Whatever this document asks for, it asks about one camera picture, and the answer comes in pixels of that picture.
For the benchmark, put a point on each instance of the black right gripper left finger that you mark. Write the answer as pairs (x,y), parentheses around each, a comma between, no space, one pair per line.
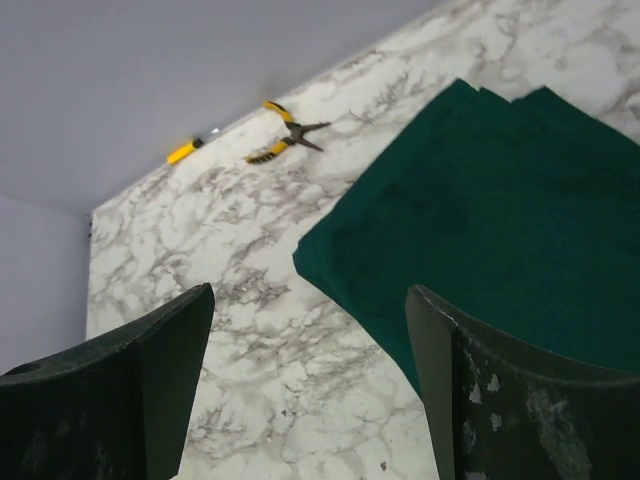
(116,406)

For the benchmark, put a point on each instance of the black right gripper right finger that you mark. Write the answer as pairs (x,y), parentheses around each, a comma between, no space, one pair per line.
(500,408)

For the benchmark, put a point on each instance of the yellow handled screwdriver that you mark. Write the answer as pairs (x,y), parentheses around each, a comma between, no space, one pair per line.
(191,146)

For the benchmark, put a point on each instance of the dark green surgical cloth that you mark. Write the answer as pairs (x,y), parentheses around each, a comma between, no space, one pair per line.
(524,214)

